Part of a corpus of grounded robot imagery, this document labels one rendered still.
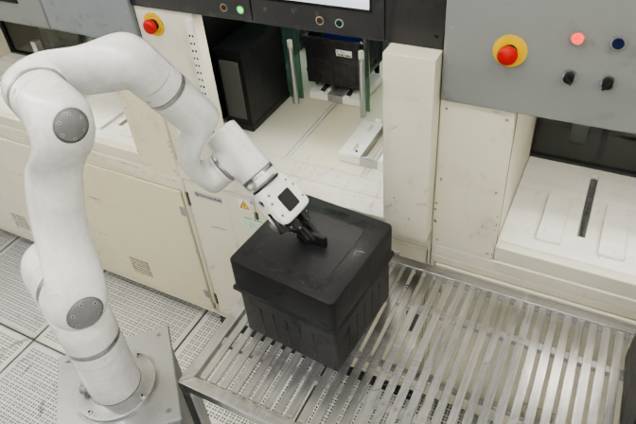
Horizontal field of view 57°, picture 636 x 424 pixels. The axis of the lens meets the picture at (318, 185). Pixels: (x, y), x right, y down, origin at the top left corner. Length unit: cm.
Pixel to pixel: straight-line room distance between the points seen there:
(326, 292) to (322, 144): 78
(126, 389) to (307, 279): 50
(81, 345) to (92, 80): 56
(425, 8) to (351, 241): 54
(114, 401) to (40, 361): 127
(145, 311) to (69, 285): 156
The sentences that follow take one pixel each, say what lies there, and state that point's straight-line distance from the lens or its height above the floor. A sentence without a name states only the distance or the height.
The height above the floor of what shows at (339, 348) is 84.
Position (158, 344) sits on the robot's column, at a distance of 160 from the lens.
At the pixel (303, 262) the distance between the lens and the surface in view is 134.
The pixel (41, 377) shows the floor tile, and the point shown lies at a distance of 270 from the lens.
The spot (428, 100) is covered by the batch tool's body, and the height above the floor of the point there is 130.
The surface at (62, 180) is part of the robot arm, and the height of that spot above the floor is 138.
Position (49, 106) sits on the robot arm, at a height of 154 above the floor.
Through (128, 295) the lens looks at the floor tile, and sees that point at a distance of 283.
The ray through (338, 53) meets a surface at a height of 107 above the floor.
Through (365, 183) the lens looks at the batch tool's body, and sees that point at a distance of 177.
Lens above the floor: 198
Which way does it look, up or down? 39 degrees down
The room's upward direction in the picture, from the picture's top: 5 degrees counter-clockwise
